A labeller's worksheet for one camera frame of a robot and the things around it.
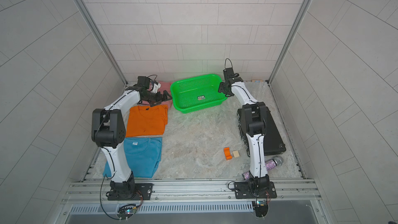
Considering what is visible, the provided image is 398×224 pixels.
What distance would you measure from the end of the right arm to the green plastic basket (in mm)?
117

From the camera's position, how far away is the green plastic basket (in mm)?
1057

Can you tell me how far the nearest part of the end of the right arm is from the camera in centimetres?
76
